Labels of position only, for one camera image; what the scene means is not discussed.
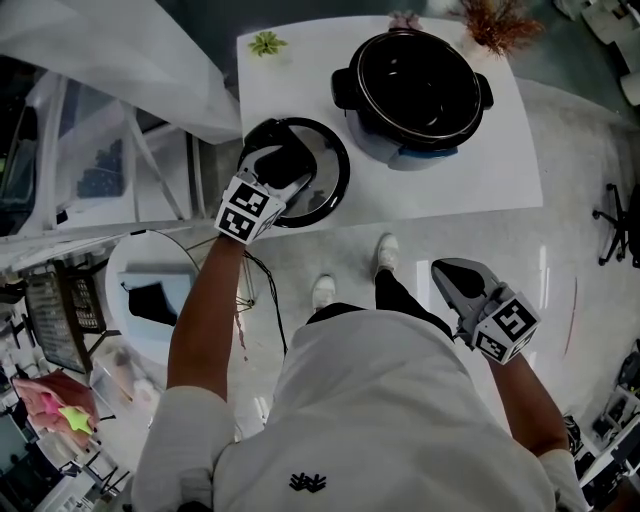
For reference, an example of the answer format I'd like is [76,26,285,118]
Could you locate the black office chair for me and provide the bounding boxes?
[592,182,640,269]

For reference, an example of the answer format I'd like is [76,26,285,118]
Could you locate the black cooker lid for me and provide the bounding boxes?
[238,117,351,230]

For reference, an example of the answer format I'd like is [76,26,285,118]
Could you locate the clear plastic bin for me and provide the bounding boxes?
[89,344,166,431]

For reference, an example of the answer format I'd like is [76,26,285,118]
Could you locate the person's right white shoe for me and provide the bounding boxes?
[375,233,400,271]

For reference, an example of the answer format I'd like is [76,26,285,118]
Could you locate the white equipment rack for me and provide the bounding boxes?
[564,339,640,496]

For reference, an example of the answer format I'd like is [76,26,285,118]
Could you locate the grey electric pressure cooker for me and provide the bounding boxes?
[330,28,495,172]

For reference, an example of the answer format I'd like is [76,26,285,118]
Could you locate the round white side table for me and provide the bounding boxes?
[103,229,256,369]

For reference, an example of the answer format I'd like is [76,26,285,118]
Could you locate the person's white shirt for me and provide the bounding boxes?
[130,307,591,512]

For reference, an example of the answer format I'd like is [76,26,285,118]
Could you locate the light blue tray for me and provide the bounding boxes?
[117,264,196,351]

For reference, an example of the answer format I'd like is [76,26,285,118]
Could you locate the small green succulent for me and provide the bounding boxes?
[248,30,290,57]

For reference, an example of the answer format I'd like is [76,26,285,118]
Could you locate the orange dried plant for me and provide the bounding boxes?
[452,0,546,54]

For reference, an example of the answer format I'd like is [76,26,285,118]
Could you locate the white square table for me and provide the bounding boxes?
[235,14,545,234]

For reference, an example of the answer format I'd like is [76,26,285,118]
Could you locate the clear plastic storage box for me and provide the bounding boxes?
[49,84,136,221]

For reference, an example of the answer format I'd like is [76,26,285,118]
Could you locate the black mesh chair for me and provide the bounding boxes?
[0,259,121,376]

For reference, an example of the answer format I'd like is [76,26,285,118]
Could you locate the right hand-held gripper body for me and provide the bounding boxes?
[455,280,543,366]

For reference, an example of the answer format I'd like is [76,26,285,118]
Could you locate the person's left white shoe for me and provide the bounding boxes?
[312,274,336,311]

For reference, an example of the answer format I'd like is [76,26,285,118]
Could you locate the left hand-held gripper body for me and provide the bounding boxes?
[214,171,288,246]

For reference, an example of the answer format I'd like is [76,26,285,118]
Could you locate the person's white shoe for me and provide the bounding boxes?
[312,274,336,311]
[375,233,400,271]

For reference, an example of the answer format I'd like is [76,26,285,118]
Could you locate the white desk with round legs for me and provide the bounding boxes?
[554,0,640,106]

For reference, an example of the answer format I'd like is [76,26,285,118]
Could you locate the black cloth pouch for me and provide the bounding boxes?
[121,280,179,327]

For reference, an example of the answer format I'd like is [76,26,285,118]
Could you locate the person's black trousers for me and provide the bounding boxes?
[305,267,454,341]

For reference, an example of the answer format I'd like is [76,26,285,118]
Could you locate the person's left forearm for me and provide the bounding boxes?
[166,234,246,404]

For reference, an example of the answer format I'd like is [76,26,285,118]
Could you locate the person's right forearm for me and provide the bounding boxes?
[487,352,570,456]

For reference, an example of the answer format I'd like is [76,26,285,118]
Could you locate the white translucent partition panel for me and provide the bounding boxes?
[0,0,244,146]

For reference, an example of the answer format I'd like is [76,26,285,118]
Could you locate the small pink flower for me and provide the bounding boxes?
[387,10,424,32]

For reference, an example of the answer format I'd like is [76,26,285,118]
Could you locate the black power cable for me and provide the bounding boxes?
[242,248,290,356]

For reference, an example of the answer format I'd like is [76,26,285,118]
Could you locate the white metal shelf rack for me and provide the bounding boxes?
[0,69,211,276]

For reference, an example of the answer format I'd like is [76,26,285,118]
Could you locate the pink plush with yellow star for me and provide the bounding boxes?
[10,372,99,449]

